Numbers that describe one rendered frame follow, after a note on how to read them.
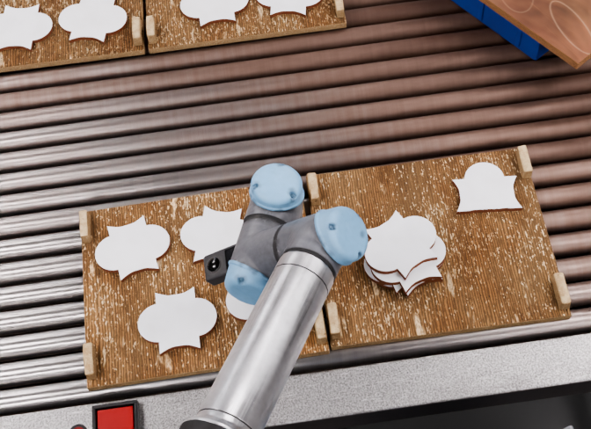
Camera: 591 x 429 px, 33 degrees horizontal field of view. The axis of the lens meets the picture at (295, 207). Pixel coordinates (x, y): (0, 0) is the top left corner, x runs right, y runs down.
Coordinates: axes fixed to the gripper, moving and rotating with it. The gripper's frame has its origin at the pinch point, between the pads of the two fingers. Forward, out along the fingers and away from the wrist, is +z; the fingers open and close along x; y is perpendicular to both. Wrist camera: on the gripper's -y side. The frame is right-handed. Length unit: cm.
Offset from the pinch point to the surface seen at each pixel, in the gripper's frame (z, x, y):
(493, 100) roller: 3, 39, 50
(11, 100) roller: 9, 56, -45
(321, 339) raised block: 1.5, -8.2, 8.3
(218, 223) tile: 3.2, 17.8, -6.5
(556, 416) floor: 93, 4, 74
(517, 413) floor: 94, 6, 64
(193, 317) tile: 3.7, -0.2, -12.5
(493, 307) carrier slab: 1.5, -6.2, 38.3
